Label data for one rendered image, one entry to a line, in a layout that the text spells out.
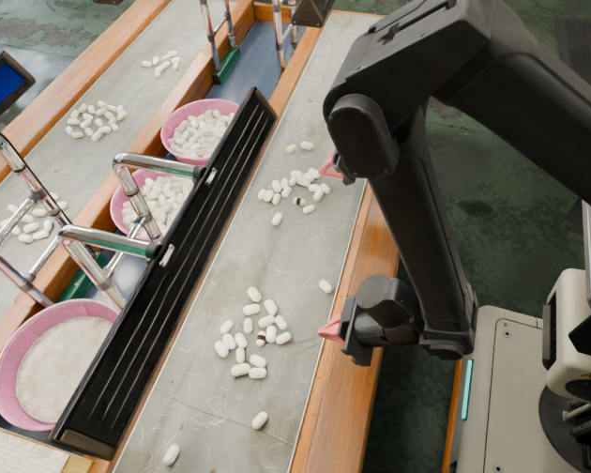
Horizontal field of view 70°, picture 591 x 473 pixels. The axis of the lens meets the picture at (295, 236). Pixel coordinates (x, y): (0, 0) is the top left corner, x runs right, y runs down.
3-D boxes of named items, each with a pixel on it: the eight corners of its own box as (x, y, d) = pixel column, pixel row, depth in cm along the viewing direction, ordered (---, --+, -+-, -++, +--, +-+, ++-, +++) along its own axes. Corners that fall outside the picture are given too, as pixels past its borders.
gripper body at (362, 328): (337, 350, 66) (376, 348, 61) (350, 294, 72) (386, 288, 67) (360, 368, 70) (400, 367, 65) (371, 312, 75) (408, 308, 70)
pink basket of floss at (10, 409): (129, 299, 102) (114, 280, 95) (159, 402, 88) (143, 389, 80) (14, 347, 96) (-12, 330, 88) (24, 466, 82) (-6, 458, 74)
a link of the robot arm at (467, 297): (381, 99, 29) (411, 20, 34) (309, 114, 32) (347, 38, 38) (475, 372, 56) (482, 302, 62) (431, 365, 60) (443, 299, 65)
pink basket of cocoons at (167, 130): (266, 129, 137) (264, 105, 129) (236, 190, 122) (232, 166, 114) (191, 117, 142) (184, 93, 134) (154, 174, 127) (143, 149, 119)
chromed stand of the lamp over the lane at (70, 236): (253, 296, 101) (218, 159, 65) (221, 376, 90) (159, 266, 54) (181, 278, 105) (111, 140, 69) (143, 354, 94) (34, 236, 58)
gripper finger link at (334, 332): (303, 337, 73) (346, 333, 67) (314, 301, 77) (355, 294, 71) (327, 354, 77) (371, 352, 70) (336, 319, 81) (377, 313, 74)
